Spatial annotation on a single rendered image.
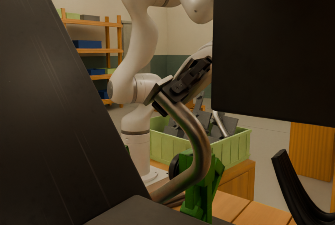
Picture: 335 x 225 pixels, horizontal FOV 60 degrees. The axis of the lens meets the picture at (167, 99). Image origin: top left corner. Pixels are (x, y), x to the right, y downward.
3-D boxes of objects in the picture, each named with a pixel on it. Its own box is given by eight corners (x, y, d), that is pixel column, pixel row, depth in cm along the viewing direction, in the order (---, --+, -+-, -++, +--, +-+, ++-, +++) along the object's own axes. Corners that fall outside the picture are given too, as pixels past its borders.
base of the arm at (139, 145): (104, 172, 125) (103, 130, 122) (142, 162, 136) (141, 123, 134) (127, 187, 110) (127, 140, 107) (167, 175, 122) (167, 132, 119)
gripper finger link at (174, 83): (181, 75, 51) (159, 91, 46) (190, 63, 48) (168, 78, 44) (195, 88, 50) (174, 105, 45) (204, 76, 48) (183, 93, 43)
